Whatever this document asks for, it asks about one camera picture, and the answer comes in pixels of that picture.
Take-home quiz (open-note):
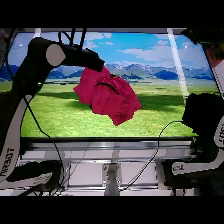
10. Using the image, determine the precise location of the red garment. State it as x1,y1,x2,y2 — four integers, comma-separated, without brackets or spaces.
72,66,143,127

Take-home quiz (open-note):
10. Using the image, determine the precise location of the silver frame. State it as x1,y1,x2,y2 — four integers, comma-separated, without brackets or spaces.
0,137,202,197

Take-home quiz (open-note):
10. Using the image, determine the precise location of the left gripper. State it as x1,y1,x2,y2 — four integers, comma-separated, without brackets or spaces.
84,47,106,73

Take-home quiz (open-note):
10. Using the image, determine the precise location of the black cable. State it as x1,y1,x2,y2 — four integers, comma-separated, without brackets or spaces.
22,95,66,188
120,120,185,192

